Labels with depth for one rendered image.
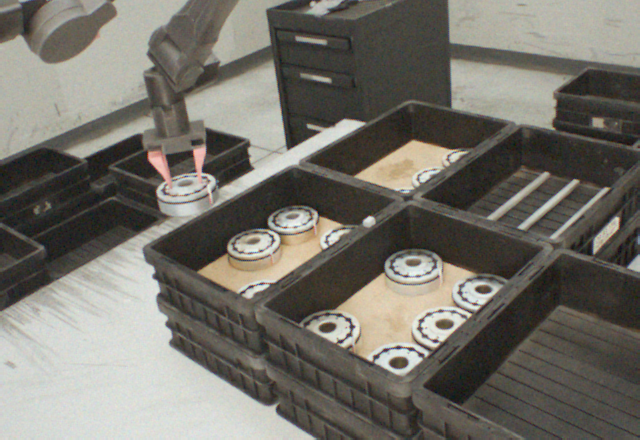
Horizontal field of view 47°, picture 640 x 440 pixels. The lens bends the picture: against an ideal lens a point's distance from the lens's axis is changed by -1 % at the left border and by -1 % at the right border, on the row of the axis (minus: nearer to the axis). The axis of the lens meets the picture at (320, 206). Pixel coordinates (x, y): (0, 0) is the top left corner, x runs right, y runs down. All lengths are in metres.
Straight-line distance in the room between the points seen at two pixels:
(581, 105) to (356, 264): 1.61
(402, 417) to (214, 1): 0.63
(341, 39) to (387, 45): 0.20
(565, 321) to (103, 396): 0.81
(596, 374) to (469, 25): 3.93
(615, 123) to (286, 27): 1.25
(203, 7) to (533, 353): 0.70
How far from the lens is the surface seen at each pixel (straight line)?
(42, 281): 2.24
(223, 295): 1.20
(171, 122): 1.23
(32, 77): 4.36
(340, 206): 1.50
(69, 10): 0.84
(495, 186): 1.63
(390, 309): 1.27
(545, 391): 1.13
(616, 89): 3.00
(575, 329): 1.24
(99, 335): 1.59
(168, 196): 1.27
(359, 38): 2.73
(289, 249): 1.46
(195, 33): 1.11
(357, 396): 1.09
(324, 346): 1.06
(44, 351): 1.60
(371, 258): 1.32
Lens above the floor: 1.60
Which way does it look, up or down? 29 degrees down
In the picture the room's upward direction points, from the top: 7 degrees counter-clockwise
